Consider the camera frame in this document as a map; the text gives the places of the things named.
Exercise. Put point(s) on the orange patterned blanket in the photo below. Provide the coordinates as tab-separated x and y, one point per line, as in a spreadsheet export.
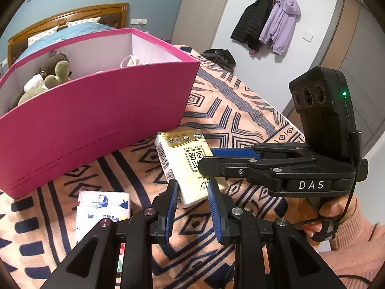
240	96

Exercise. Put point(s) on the brown plush bear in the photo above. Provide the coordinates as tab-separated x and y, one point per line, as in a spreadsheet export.
54	63

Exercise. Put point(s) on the wooden door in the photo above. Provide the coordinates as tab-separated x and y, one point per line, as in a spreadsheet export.
361	51

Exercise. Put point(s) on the wooden bed headboard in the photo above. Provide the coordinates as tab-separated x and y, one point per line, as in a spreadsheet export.
90	10

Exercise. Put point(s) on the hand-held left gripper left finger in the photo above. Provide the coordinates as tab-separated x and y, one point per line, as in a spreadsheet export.
171	204

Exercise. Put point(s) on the floral pillow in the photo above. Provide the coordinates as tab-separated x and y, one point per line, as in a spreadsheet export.
42	34
84	22

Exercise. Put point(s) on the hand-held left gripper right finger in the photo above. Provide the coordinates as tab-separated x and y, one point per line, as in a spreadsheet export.
215	207

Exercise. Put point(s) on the person's right forearm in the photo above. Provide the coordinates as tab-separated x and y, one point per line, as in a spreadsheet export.
361	246

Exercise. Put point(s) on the pink cardboard box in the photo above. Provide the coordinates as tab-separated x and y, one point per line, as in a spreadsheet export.
90	126

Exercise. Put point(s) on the floral print tissue pack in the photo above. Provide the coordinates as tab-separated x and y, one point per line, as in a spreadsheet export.
102	210

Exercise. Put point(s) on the black jacket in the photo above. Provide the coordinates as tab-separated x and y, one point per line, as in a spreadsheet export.
252	21

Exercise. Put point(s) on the white light switch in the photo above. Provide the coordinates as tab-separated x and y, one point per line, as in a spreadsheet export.
307	37

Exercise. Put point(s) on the black bag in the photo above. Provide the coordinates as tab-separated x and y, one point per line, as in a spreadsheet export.
218	58

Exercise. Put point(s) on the green plush toy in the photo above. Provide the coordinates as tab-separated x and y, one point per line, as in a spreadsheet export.
61	69

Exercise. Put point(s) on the person's right hand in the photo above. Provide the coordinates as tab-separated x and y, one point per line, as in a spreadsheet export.
334	209

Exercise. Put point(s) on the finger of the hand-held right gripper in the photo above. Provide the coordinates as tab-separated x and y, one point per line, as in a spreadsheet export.
237	152
222	167

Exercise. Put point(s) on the purple jacket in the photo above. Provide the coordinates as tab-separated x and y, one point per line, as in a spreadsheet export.
279	21

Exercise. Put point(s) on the white wall socket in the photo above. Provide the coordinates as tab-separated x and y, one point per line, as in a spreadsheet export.
138	22

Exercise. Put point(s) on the yellow tissue pack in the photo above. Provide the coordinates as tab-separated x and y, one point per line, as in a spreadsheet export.
186	162

